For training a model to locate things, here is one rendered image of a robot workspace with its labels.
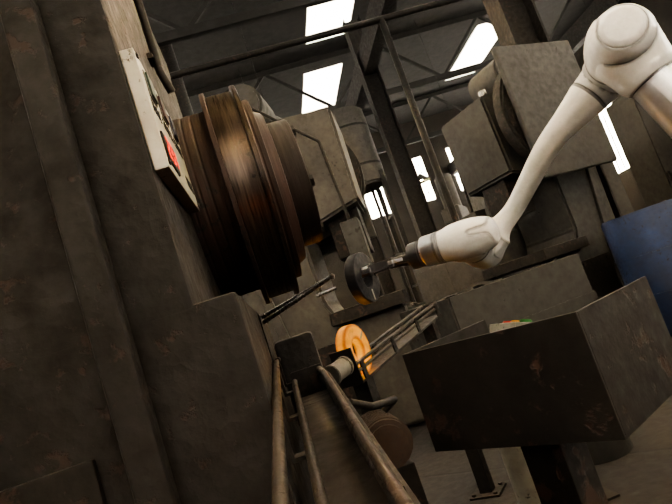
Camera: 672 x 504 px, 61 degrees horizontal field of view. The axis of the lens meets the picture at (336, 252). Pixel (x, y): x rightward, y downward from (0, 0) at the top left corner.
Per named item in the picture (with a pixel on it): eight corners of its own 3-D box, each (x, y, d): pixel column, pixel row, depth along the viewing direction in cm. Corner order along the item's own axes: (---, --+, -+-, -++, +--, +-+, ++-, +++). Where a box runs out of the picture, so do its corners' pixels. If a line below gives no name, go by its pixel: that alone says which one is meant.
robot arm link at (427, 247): (452, 261, 159) (432, 267, 162) (442, 230, 160) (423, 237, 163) (442, 263, 151) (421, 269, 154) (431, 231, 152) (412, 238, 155)
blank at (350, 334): (359, 387, 168) (369, 384, 167) (330, 355, 161) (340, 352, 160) (366, 348, 180) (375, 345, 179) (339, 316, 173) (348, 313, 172)
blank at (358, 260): (337, 260, 161) (347, 256, 160) (359, 251, 175) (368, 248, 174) (356, 311, 161) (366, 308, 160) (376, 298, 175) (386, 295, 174)
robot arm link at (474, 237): (439, 262, 149) (457, 269, 160) (496, 244, 142) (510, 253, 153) (430, 224, 153) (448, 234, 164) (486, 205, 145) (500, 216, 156)
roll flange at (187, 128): (209, 311, 96) (134, 64, 102) (235, 321, 143) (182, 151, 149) (266, 292, 98) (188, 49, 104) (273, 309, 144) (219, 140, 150)
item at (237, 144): (266, 292, 98) (188, 49, 104) (273, 309, 144) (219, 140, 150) (301, 281, 98) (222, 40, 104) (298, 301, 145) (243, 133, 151)
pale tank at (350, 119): (400, 355, 952) (316, 113, 1009) (391, 354, 1042) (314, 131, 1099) (450, 337, 963) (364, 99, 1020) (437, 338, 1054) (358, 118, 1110)
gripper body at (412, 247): (422, 266, 154) (392, 276, 158) (432, 264, 161) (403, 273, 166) (414, 240, 155) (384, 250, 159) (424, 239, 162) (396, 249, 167)
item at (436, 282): (486, 355, 597) (450, 257, 611) (564, 344, 500) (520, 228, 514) (447, 372, 573) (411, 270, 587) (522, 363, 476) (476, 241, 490)
